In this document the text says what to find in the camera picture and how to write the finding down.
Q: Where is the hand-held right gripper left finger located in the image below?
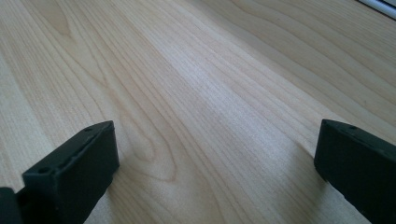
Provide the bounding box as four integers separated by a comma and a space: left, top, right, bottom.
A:
17, 120, 120, 224

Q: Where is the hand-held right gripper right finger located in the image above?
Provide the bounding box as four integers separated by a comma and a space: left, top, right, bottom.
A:
313, 119, 396, 224

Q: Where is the white rail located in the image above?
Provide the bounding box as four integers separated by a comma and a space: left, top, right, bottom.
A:
358, 0, 396, 21

